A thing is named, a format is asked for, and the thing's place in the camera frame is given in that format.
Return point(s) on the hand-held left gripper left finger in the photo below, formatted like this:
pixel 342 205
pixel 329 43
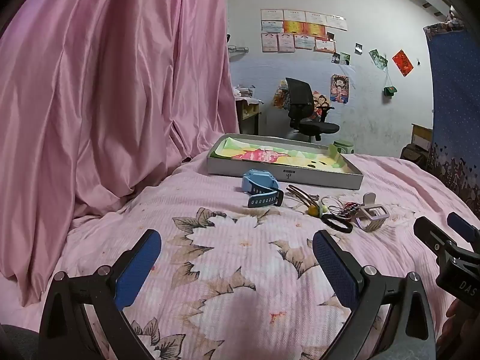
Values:
pixel 138 270

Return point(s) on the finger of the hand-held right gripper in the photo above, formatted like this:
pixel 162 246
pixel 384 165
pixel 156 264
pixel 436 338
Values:
pixel 431 232
pixel 462 225

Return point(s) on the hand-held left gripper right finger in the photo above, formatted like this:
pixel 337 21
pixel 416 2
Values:
pixel 335 266

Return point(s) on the yellow and green bead charm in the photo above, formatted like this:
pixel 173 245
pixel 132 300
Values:
pixel 314 210

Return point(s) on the grey cardboard box tray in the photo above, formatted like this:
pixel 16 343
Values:
pixel 285 178

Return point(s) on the blue smart watch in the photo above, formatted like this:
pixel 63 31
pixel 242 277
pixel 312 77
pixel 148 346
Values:
pixel 260 189

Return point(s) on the person's right hand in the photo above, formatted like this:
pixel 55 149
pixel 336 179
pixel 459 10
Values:
pixel 458 320

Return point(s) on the dark bag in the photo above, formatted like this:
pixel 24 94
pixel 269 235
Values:
pixel 414 155

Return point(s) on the cardboard box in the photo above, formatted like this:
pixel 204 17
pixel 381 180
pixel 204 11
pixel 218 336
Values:
pixel 422 135

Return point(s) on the blue printed curtain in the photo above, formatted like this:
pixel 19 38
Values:
pixel 455 112

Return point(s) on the green plastic stool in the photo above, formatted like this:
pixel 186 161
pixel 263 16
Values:
pixel 343 146

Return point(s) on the colourful cartoon cloth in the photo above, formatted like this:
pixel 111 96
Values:
pixel 273 155

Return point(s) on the green hanging pouch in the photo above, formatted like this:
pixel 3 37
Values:
pixel 389 92

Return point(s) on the black office chair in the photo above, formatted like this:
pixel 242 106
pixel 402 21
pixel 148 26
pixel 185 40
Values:
pixel 303 108

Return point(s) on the pink curtain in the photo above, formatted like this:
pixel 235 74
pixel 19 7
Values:
pixel 105 101

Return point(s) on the wooden desk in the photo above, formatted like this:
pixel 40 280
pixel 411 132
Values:
pixel 247 110

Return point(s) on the cartoon family wall poster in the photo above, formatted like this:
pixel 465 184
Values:
pixel 320 103

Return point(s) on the anime wall poster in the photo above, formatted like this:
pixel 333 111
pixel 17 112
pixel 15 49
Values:
pixel 339 88

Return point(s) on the red paper wall decoration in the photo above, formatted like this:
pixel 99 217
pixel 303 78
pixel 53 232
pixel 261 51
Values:
pixel 402 63

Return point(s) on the colourful wall decoration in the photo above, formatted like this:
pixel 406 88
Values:
pixel 280 95

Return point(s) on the green leafy wall photos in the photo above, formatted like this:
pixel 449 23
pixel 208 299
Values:
pixel 378 58

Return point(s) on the pair of wall photos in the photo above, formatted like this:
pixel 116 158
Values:
pixel 341 58

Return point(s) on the small wall photo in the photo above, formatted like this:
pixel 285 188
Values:
pixel 359 48

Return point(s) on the group of wall certificates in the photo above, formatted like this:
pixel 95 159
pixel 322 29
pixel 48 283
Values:
pixel 300 30

